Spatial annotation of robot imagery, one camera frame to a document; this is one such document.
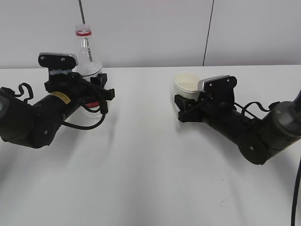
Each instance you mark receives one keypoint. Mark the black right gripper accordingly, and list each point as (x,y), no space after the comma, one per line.
(203,110)

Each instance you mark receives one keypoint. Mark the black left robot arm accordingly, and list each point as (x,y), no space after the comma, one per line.
(35,126)

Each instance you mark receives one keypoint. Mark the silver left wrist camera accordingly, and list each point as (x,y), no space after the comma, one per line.
(58,63)

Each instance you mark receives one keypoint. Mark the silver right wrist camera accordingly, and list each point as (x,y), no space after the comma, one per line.
(218,89)

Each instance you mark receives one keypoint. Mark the clear red-label water bottle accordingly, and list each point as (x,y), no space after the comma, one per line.
(88,55)

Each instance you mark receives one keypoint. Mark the dark wall seam strip right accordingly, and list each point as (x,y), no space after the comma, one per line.
(208,33)

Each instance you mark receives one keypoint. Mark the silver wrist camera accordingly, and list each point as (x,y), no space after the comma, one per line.
(58,63)
(218,89)

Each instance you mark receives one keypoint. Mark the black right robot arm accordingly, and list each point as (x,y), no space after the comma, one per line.
(257,139)

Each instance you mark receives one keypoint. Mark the white paper cup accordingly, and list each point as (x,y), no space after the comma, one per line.
(186,85)

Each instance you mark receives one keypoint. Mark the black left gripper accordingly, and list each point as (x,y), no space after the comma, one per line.
(75,87)

